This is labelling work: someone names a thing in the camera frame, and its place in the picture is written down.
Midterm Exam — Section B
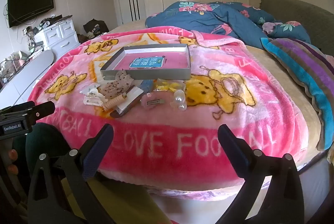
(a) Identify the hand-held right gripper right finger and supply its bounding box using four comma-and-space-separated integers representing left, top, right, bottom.
217, 124, 304, 224

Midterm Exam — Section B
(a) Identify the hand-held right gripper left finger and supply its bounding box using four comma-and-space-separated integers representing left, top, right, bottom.
27, 123, 115, 224

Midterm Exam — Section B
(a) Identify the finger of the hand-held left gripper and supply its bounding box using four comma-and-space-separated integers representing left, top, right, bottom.
25, 101, 56, 123

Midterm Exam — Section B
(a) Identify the beige braided hair clip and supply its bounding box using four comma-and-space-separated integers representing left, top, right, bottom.
102, 94, 126, 110

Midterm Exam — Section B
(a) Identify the beige spotted fabric scrunchie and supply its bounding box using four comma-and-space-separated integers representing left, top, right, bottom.
100, 70, 135, 98

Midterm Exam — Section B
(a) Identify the pearl hair clip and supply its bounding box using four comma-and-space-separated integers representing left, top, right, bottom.
170, 90, 187, 111

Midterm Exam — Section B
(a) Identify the pink flower hair clip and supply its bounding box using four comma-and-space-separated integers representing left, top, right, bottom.
141, 93, 167, 109

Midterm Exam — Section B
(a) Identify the small blue box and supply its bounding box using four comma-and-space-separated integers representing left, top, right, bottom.
139, 80, 155, 93

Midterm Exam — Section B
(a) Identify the yellow rings packet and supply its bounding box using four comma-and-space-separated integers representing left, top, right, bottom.
154, 78, 186, 94

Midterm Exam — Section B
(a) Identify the grey cardboard box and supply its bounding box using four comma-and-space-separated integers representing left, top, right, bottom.
100, 44, 192, 81

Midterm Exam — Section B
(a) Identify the person's left hand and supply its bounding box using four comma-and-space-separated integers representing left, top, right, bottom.
7, 148, 19, 175

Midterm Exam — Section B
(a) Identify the white board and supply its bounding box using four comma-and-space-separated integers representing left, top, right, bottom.
0, 50, 55, 108

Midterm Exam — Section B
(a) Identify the desk clutter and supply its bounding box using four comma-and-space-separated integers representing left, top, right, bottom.
0, 51, 30, 84

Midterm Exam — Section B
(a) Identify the yellow-green cloth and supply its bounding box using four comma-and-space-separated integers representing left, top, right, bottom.
61, 177, 173, 224

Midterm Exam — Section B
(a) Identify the pink printed blanket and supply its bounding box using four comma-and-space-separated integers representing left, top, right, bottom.
27, 26, 314, 189

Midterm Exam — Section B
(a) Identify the white drawer cabinet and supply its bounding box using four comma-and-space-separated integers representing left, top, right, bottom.
34, 17, 80, 61

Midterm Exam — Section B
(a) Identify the bed with beige sheet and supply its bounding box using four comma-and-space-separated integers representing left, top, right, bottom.
104, 23, 334, 197

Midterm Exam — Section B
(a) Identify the clutter on cabinet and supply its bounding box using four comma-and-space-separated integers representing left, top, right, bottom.
39, 14, 73, 29

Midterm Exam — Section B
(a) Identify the dark bag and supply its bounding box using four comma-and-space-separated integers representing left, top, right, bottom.
83, 19, 110, 38

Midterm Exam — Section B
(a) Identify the blue booklet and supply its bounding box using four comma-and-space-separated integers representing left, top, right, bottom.
130, 57, 164, 69

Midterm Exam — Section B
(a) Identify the striped pillow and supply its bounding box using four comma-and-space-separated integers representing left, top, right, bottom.
261, 37, 334, 152

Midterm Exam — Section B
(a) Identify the blue floral quilt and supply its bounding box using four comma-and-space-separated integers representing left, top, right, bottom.
145, 1, 311, 45

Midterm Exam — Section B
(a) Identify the green headboard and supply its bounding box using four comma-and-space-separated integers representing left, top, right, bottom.
258, 0, 334, 52

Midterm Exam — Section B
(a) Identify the black wall television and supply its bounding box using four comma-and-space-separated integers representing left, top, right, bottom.
7, 0, 55, 29

